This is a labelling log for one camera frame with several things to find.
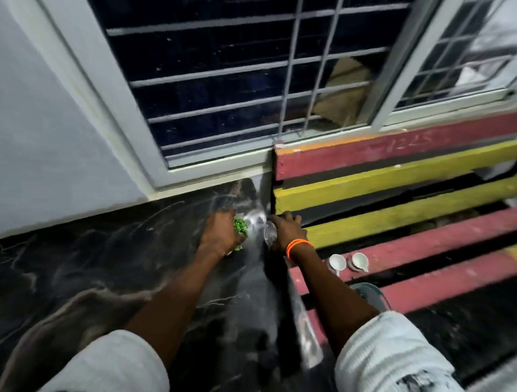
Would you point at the person's left fingers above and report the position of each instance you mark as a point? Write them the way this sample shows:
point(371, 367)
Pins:
point(224, 216)

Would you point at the orange wristband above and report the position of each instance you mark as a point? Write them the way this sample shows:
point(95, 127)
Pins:
point(298, 245)

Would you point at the person's right hand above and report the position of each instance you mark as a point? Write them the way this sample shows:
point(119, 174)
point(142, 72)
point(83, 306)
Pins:
point(287, 236)

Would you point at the person's left hand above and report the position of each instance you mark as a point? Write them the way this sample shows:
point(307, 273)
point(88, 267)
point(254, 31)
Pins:
point(218, 238)

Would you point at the steel plate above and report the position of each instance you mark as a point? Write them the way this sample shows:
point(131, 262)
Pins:
point(307, 335)

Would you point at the small steel cup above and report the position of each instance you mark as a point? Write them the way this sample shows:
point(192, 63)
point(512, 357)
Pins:
point(269, 236)

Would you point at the white shirt sleeve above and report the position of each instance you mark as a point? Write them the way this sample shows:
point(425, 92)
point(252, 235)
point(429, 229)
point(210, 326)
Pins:
point(109, 363)
point(391, 355)

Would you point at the person's right forearm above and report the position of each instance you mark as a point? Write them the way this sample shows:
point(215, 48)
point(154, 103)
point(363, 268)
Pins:
point(329, 294)

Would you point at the person's right fingers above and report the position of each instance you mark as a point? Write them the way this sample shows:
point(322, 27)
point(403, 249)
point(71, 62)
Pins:
point(287, 218)

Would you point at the red and yellow wooden rack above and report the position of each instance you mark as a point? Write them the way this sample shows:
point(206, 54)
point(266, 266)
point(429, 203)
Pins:
point(404, 189)

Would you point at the white ceramic cup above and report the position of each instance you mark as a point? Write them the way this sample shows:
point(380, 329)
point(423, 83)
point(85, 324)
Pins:
point(337, 263)
point(359, 261)

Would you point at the white window frame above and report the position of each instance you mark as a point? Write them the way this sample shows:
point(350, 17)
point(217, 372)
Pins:
point(121, 121)

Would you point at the white left shirt sleeve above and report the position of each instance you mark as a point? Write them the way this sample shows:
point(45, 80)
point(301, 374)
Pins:
point(109, 363)

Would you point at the white right shirt sleeve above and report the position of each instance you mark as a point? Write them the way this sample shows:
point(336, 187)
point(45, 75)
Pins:
point(391, 355)

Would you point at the green leafy herbs bunch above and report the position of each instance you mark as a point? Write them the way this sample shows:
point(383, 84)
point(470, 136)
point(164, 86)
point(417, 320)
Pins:
point(240, 228)

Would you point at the person's left forearm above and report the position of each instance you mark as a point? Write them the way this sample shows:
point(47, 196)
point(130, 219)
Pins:
point(177, 299)

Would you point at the white metal window grille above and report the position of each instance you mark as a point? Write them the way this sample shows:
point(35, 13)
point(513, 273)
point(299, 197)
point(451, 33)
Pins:
point(250, 68)

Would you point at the steel bowl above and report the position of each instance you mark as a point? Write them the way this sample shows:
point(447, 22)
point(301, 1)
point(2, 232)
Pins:
point(255, 224)

